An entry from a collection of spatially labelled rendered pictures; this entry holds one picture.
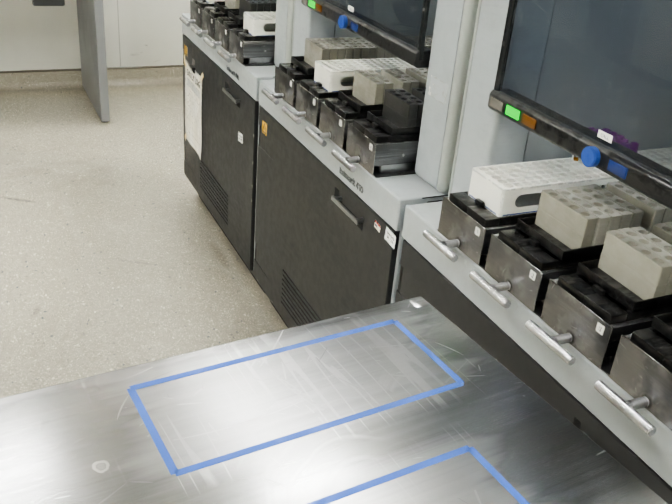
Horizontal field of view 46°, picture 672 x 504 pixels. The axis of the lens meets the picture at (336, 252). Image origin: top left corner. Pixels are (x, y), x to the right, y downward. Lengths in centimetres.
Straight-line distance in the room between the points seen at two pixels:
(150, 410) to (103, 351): 153
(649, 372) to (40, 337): 181
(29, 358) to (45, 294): 34
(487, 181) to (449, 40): 32
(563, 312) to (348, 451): 49
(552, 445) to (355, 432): 20
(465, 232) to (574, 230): 20
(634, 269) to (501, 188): 28
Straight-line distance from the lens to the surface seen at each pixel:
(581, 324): 117
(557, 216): 130
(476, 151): 149
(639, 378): 111
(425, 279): 151
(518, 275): 127
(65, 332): 248
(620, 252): 120
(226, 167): 267
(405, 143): 167
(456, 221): 139
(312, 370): 91
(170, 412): 85
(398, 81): 184
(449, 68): 155
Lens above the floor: 136
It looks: 28 degrees down
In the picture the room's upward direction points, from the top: 5 degrees clockwise
